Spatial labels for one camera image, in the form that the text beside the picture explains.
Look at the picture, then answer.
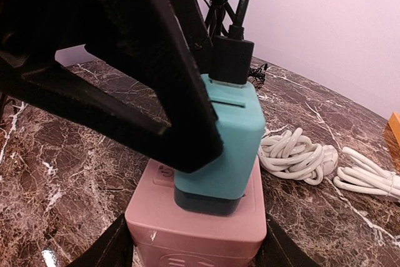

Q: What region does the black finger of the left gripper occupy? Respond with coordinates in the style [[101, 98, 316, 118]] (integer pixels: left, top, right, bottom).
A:
[[3, 0, 223, 173], [169, 0, 213, 73]]

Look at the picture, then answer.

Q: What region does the teal plug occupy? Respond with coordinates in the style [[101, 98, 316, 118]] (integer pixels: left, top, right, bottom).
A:
[[174, 74, 265, 216]]

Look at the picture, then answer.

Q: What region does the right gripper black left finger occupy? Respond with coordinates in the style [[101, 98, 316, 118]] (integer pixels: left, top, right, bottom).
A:
[[67, 214, 134, 267]]

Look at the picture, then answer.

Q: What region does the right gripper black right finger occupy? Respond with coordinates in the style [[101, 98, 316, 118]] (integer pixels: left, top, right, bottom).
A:
[[256, 214, 319, 267]]

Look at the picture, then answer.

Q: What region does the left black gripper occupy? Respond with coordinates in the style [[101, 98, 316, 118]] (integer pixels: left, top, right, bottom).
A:
[[0, 0, 104, 99]]

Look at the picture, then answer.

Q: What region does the orange power strip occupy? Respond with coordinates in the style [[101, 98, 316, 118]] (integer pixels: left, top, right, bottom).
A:
[[384, 112, 399, 155]]

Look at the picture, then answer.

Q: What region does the black USB cable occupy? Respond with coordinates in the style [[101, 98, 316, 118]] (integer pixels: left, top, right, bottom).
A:
[[199, 0, 256, 85]]

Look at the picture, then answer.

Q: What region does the white tangled strip cord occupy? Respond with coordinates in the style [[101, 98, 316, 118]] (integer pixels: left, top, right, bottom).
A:
[[257, 128, 340, 186]]

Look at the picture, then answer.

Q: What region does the black adapter with thin cable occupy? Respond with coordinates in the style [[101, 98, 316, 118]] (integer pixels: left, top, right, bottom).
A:
[[248, 64, 268, 89]]

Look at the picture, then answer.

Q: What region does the pink cube adapter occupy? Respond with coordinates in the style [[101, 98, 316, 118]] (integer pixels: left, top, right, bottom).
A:
[[124, 159, 267, 266]]

